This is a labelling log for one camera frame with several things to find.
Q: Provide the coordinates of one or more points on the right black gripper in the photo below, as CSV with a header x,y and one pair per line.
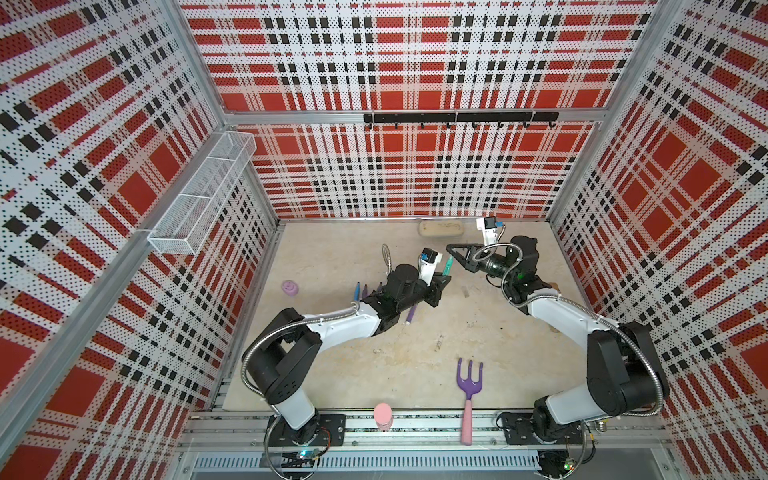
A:
x,y
467,261

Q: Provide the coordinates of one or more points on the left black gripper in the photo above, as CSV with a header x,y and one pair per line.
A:
x,y
435,291

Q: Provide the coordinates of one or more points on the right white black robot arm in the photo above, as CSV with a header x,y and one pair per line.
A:
x,y
624,375

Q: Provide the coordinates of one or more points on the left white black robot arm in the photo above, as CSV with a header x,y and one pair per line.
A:
x,y
276,364

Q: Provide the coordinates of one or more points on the pink cylindrical cup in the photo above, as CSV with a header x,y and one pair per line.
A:
x,y
383,416

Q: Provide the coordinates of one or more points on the purple smiley toy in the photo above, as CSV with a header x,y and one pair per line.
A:
x,y
290,288

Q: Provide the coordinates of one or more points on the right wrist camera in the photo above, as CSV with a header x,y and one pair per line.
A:
x,y
488,226

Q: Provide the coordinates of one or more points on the purple garden fork pink handle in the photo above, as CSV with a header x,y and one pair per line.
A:
x,y
470,386

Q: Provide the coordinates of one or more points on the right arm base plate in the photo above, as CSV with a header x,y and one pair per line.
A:
x,y
531,428

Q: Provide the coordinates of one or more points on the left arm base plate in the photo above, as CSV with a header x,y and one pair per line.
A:
x,y
323,429

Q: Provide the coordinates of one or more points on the black hook rail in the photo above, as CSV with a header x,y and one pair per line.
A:
x,y
524,117

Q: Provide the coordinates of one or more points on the white wire mesh shelf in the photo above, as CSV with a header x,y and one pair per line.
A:
x,y
216,170

